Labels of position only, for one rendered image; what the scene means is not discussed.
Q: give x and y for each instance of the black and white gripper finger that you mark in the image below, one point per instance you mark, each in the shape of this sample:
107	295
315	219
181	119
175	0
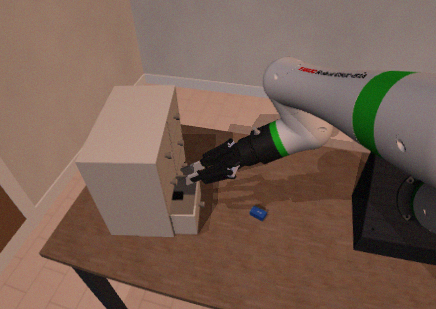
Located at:
214	173
215	155

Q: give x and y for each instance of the beige small chest of drawers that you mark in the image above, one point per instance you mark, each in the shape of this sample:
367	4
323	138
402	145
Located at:
118	160

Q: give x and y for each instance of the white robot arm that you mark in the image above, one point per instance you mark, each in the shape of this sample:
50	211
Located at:
391	113

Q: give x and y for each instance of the blue rectangular block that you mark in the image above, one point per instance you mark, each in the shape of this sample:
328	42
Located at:
258	213

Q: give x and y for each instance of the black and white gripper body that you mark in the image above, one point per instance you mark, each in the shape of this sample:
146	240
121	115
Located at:
246	157

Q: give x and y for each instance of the tan wooden drawer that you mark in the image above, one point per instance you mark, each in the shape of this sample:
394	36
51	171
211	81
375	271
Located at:
177	140
181	162
170	178
164	153
173	117
188	223

